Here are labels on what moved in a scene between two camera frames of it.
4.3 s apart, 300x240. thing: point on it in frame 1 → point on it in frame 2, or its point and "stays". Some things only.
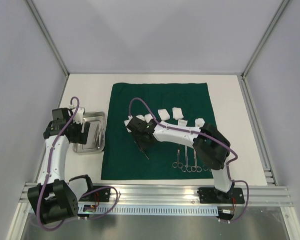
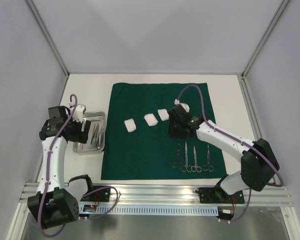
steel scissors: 195,168 stays
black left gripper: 81,138 stays
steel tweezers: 97,138 stays
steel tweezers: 139,148 → 93,134
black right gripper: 142,140 → 174,124
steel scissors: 186,168 stays
